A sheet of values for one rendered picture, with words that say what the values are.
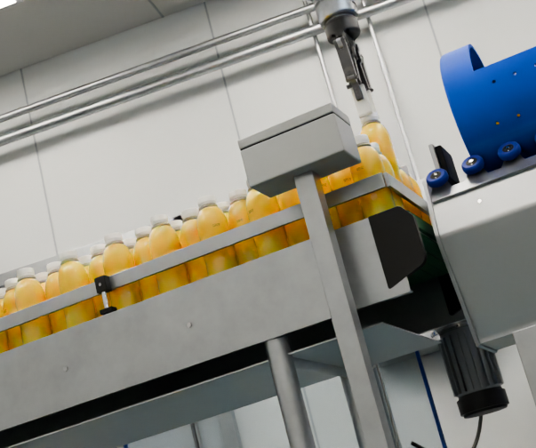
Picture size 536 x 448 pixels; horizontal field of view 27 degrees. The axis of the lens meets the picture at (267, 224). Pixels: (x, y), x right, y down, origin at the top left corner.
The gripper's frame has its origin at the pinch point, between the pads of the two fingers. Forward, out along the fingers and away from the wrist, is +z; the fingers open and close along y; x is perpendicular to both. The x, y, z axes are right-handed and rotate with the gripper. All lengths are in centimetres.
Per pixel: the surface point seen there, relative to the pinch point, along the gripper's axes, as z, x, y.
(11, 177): -159, 274, 286
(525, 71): 10.9, -34.6, -11.3
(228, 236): 22.8, 30.8, -17.6
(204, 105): -162, 157, 304
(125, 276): 23, 56, -18
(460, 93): 10.1, -21.4, -11.2
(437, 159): 17.9, -11.5, -1.4
